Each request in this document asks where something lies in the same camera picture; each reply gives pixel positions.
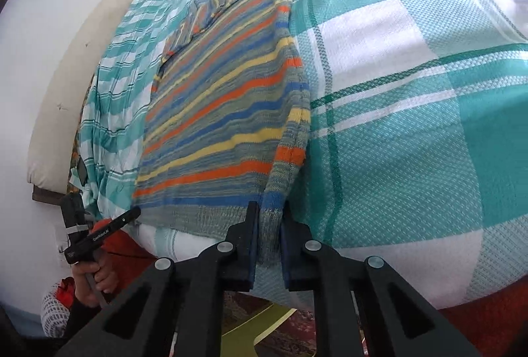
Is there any teal white plaid blanket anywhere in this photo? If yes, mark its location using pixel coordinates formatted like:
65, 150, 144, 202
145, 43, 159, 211
68, 0, 528, 310

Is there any yellow-green plastic stool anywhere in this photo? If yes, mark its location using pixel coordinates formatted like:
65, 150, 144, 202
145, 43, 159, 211
222, 304, 298, 346

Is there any white dotted cloth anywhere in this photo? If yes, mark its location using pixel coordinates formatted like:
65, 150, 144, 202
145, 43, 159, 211
40, 282, 72, 338

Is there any striped knit sweater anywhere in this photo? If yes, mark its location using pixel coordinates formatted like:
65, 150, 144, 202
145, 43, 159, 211
131, 0, 312, 269

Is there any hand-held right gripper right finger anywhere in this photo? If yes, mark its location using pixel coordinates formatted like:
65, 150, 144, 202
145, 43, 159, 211
280, 212, 481, 357

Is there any cream mattress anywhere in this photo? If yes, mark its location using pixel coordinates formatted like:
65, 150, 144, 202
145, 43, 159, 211
27, 0, 135, 193

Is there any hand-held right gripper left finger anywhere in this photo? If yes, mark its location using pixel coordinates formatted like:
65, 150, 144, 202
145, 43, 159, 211
55, 201, 261, 357

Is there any dark wooden bed frame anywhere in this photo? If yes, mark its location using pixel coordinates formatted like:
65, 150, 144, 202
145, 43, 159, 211
31, 183, 70, 207

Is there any small red object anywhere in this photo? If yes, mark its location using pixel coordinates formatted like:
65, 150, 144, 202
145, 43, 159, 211
58, 278, 76, 307

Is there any dark patterned rug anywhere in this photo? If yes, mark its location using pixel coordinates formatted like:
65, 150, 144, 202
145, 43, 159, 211
223, 292, 366, 357

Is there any person's left hand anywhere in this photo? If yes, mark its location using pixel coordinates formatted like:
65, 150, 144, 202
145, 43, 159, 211
72, 251, 119, 308

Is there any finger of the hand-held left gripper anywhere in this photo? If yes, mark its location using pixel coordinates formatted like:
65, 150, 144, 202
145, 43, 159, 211
107, 207, 142, 237

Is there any red bed sheet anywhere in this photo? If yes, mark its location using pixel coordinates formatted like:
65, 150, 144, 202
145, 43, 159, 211
93, 217, 528, 345

